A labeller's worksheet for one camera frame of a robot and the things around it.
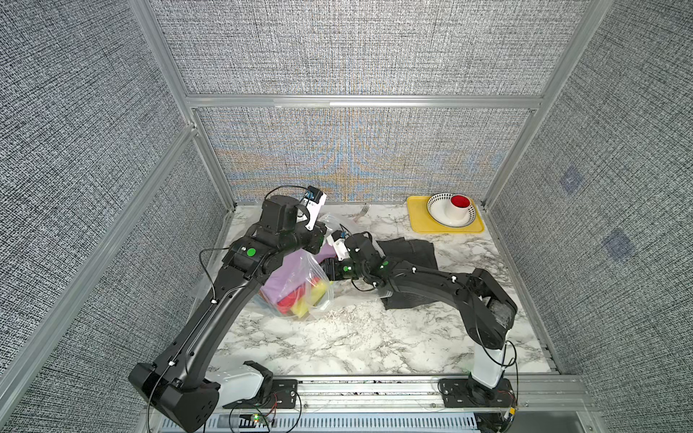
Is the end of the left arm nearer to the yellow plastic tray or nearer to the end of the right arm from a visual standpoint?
the end of the right arm

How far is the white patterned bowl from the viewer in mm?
1121

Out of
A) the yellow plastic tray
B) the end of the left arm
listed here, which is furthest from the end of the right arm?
the yellow plastic tray

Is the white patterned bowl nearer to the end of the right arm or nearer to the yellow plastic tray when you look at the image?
the yellow plastic tray

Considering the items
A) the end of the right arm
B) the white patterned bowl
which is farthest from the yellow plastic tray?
the end of the right arm

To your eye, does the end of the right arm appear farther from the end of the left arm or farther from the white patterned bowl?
the white patterned bowl

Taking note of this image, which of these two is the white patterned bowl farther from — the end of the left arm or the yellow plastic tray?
the end of the left arm

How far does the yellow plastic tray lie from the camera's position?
1.11 m
